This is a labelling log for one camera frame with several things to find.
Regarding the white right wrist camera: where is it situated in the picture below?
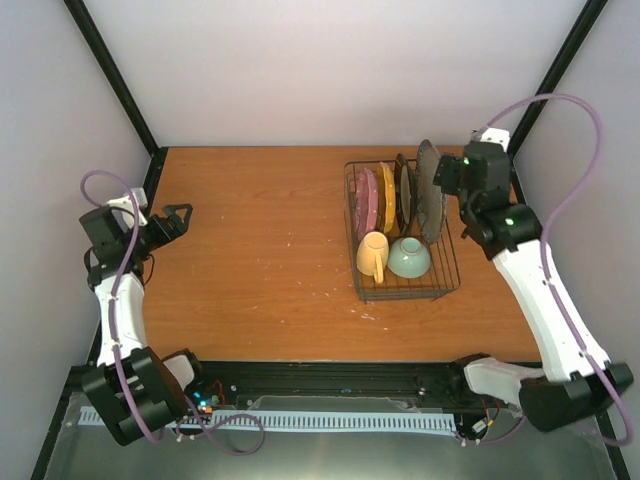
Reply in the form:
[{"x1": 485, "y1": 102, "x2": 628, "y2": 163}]
[{"x1": 471, "y1": 127, "x2": 511, "y2": 151}]

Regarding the black aluminium frame rail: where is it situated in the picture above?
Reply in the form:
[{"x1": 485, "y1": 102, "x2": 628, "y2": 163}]
[{"x1": 187, "y1": 361, "x2": 481, "y2": 409}]

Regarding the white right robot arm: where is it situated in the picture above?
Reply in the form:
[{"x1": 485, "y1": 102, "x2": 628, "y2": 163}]
[{"x1": 433, "y1": 141, "x2": 634, "y2": 432}]

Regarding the pink white dotted plate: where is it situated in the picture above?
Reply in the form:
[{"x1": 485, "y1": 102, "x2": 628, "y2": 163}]
[{"x1": 355, "y1": 168, "x2": 378, "y2": 241}]

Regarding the speckled grey large plate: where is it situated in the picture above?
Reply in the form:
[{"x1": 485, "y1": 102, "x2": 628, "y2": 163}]
[{"x1": 415, "y1": 139, "x2": 447, "y2": 245}]

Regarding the dark wire dish rack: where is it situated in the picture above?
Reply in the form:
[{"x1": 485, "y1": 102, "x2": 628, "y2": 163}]
[{"x1": 343, "y1": 160, "x2": 461, "y2": 303}]

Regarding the light blue slotted cable duct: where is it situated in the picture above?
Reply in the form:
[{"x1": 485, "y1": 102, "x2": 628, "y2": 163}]
[{"x1": 78, "y1": 406, "x2": 457, "y2": 436}]

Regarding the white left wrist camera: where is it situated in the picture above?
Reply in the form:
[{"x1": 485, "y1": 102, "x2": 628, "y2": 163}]
[{"x1": 106, "y1": 187, "x2": 148, "y2": 229}]

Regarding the yellow mug white inside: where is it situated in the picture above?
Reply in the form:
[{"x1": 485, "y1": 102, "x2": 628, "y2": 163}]
[{"x1": 356, "y1": 231, "x2": 389, "y2": 284}]

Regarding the orange white dotted plate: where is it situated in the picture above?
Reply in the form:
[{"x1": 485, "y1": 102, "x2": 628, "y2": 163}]
[{"x1": 377, "y1": 162, "x2": 396, "y2": 234}]

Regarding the brown rimmed beige plate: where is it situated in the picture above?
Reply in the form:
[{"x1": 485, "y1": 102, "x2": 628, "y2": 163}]
[{"x1": 394, "y1": 153, "x2": 417, "y2": 236}]

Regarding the light green ceramic bowl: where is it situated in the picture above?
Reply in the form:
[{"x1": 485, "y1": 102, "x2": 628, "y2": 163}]
[{"x1": 387, "y1": 237, "x2": 431, "y2": 279}]

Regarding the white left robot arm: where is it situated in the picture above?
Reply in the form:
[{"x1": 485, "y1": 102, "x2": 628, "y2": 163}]
[{"x1": 79, "y1": 199, "x2": 208, "y2": 446}]

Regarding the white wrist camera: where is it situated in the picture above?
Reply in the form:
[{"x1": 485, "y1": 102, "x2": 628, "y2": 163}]
[
  {"x1": 106, "y1": 187, "x2": 148, "y2": 229},
  {"x1": 471, "y1": 127, "x2": 511, "y2": 151}
]

